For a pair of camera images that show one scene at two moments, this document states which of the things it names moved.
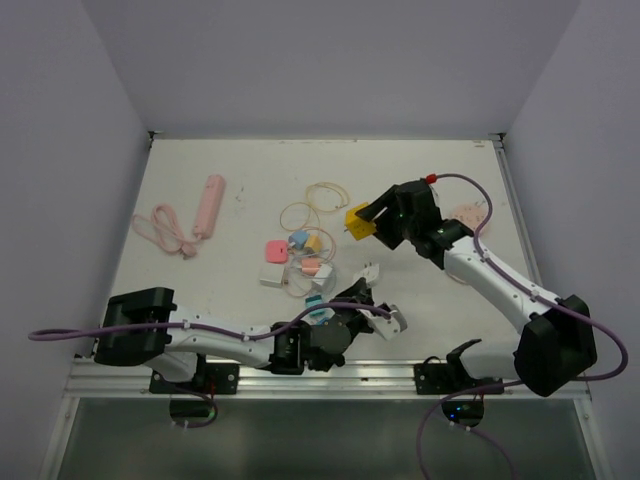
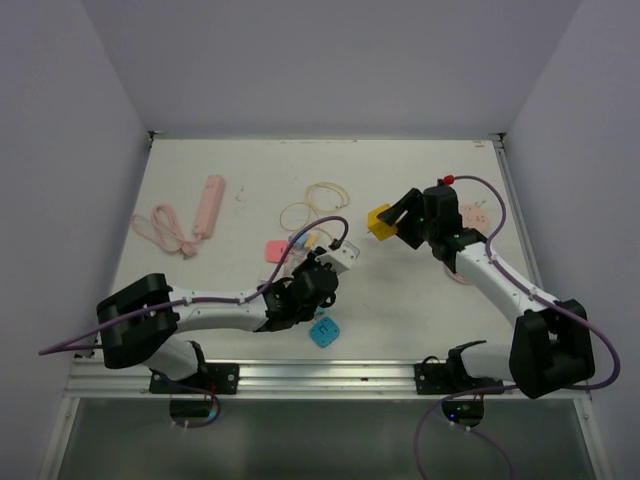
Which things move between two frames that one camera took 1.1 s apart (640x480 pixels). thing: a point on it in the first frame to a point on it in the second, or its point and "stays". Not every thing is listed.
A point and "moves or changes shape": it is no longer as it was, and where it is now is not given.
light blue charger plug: (299, 238) stays
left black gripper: (360, 292) to (310, 260)
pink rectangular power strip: (210, 206) stays
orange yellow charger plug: (315, 243) stays
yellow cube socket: (358, 226) moves or changes shape
